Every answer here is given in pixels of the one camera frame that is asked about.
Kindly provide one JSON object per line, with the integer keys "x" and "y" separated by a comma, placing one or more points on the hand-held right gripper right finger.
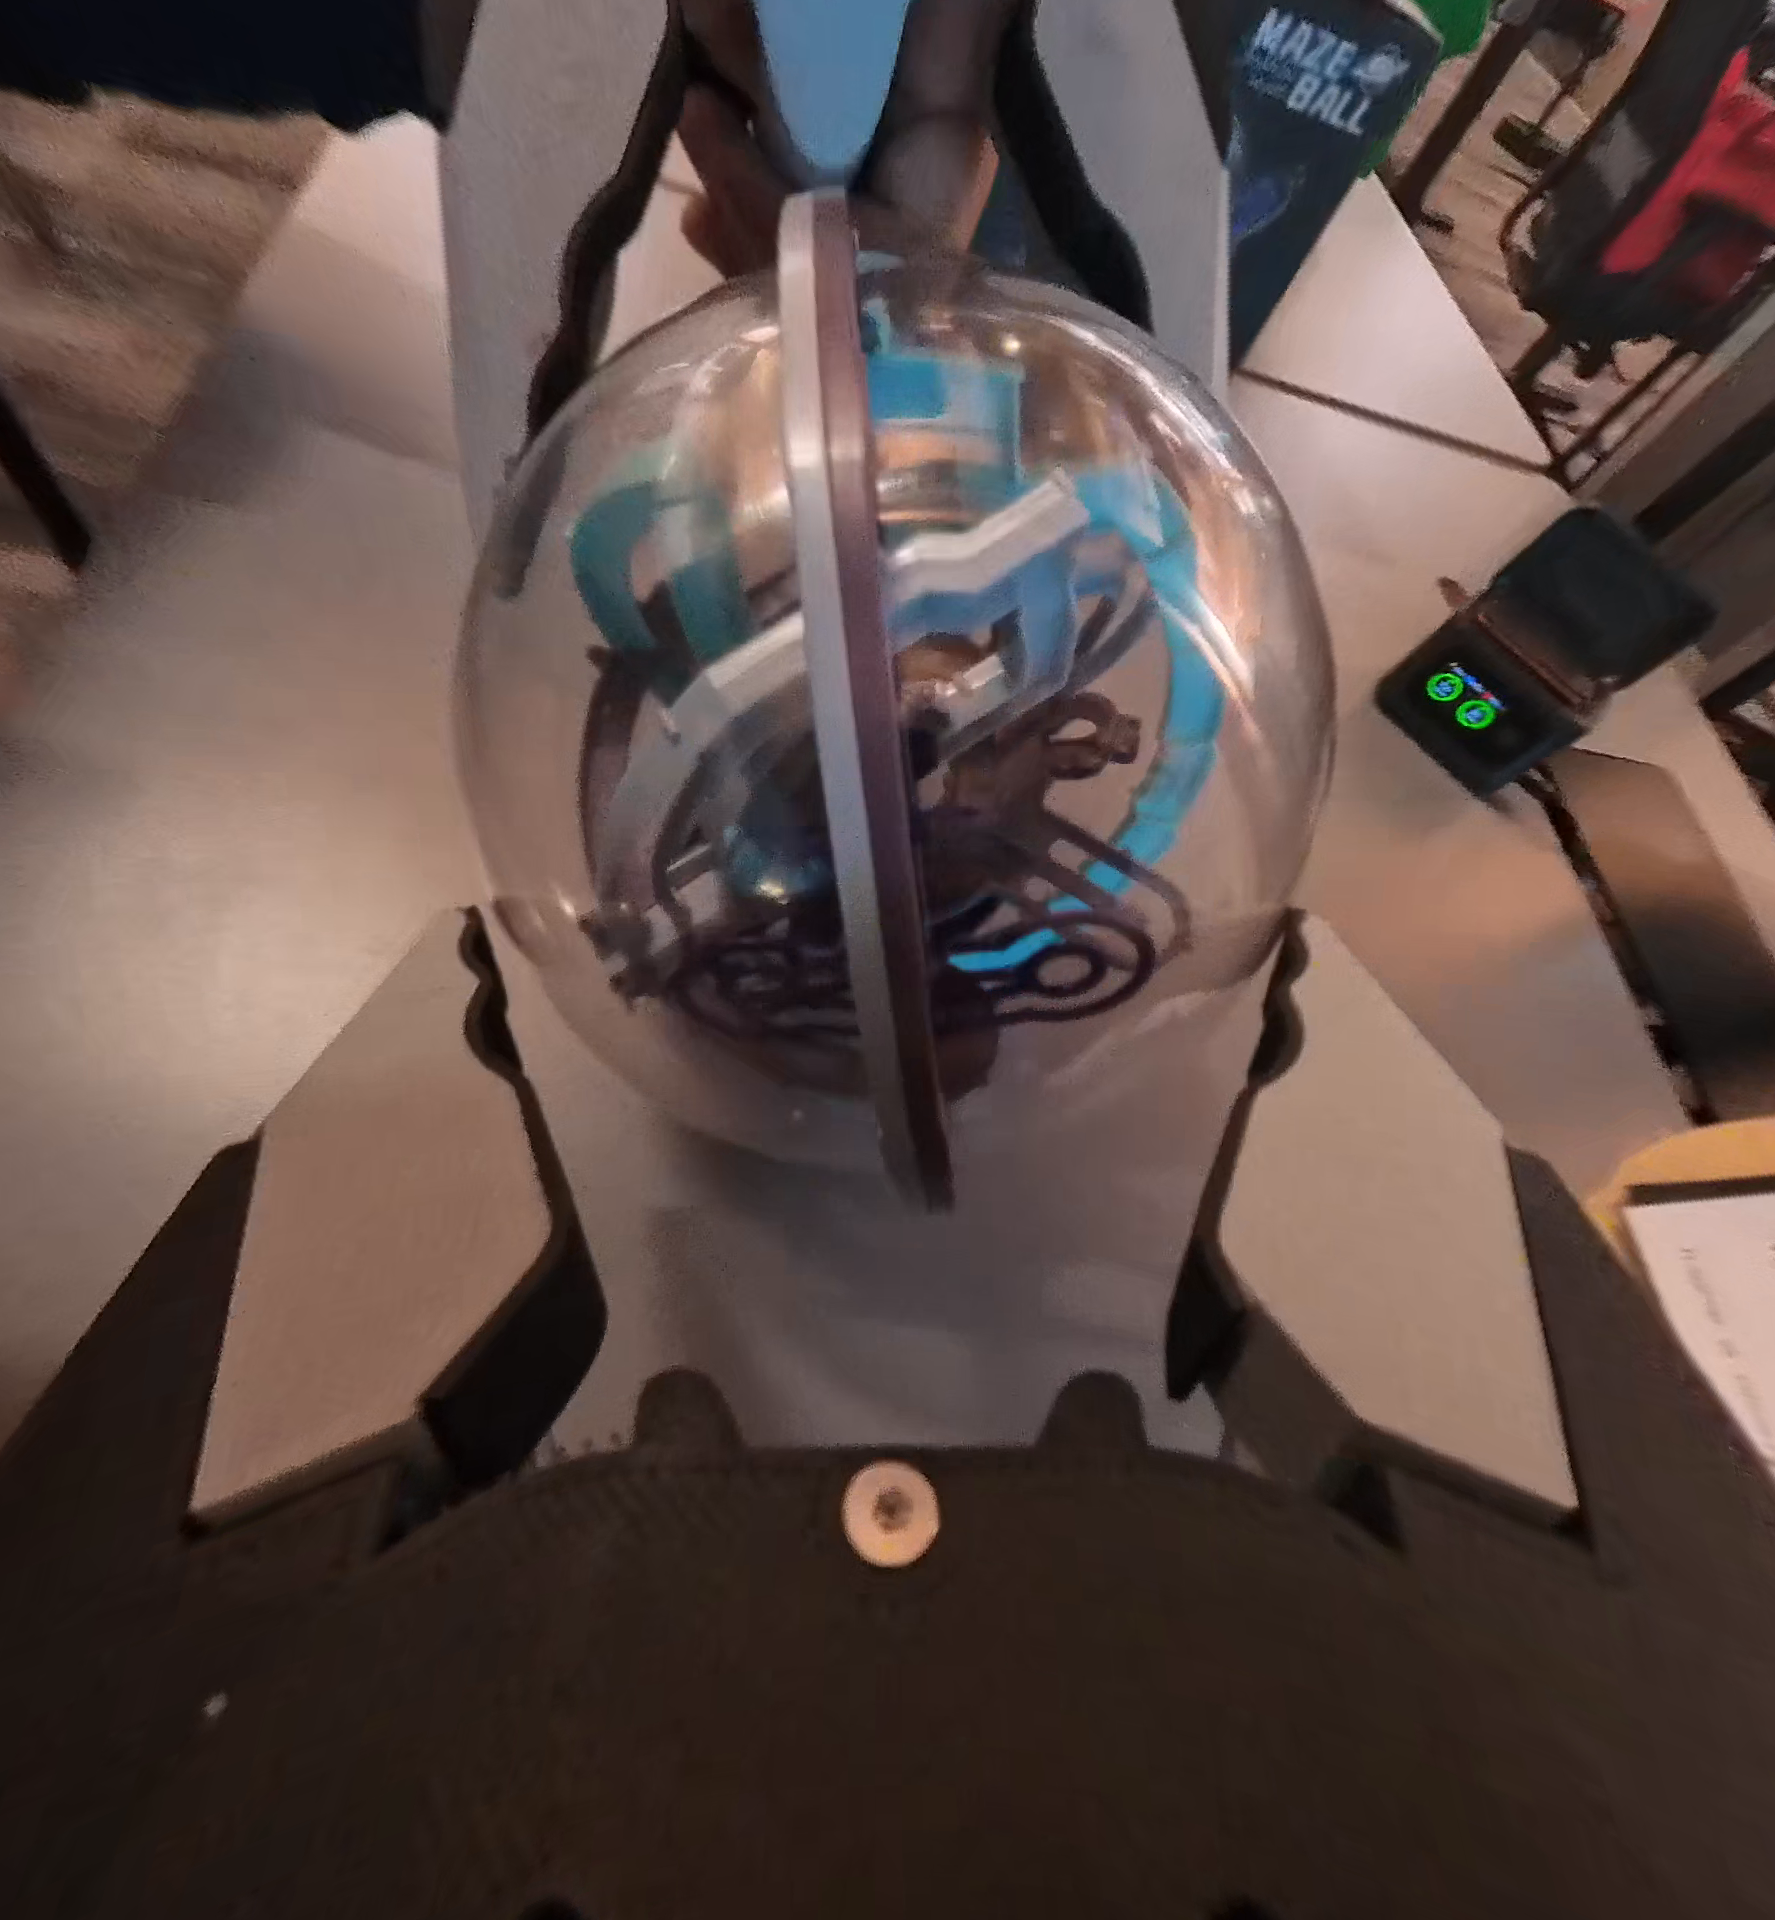
{"x": 1381, "y": 1230}

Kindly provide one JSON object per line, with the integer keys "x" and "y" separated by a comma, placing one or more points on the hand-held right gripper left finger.
{"x": 391, "y": 1230}

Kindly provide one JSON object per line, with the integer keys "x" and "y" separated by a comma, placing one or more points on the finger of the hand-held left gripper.
{"x": 525, "y": 121}
{"x": 1141, "y": 134}

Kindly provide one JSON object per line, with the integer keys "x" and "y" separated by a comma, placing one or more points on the clear plastic maze ball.
{"x": 887, "y": 721}

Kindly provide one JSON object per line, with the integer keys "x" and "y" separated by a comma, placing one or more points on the dark maze ball packaging box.
{"x": 1315, "y": 165}

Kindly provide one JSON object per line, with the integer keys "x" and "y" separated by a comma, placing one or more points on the person's left hand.
{"x": 721, "y": 165}

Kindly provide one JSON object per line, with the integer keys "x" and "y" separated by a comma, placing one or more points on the wooden clipboard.
{"x": 1727, "y": 1149}

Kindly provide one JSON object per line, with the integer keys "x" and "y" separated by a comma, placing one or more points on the printed instruction sheet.
{"x": 1757, "y": 1350}

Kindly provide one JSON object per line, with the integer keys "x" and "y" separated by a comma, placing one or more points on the black flat plate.
{"x": 1711, "y": 931}

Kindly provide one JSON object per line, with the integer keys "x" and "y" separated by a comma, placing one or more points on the red chair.
{"x": 1727, "y": 194}

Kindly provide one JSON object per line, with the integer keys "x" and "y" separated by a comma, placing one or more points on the black charging case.
{"x": 1547, "y": 660}

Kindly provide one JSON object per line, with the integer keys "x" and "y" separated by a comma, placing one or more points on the black table leg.
{"x": 16, "y": 434}

